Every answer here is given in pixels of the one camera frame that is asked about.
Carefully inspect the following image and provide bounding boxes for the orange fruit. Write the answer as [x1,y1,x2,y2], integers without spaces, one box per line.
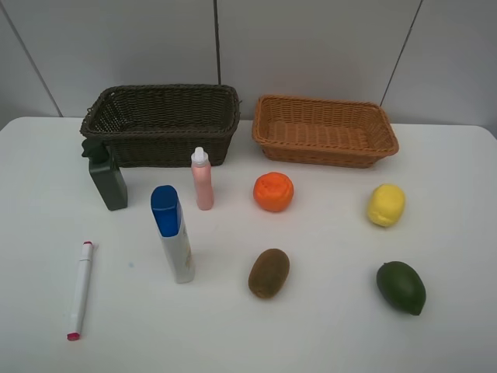
[253,172,294,212]

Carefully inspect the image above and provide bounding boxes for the pink bottle white cap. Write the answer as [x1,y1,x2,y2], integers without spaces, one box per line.
[191,147,214,211]

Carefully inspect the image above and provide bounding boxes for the white tube blue cap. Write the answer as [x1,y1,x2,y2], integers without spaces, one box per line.
[151,185,195,284]

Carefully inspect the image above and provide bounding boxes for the brown kiwi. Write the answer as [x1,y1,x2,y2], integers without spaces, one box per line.
[248,249,290,299]

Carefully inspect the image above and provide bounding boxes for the yellow lemon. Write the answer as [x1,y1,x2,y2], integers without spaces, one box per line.
[367,183,406,228]

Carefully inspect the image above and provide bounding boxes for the dark green spray bottle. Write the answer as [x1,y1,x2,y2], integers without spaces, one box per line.
[82,138,128,211]

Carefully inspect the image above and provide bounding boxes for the green lime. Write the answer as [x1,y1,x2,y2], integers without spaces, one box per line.
[376,261,426,315]

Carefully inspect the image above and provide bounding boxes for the white marker red caps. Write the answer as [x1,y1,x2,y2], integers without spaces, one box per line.
[67,241,94,341]

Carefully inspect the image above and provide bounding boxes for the orange wicker basket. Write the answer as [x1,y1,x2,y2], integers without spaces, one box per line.
[252,95,399,169]

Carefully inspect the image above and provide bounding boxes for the dark brown wicker basket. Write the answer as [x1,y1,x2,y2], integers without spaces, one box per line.
[80,84,240,168]

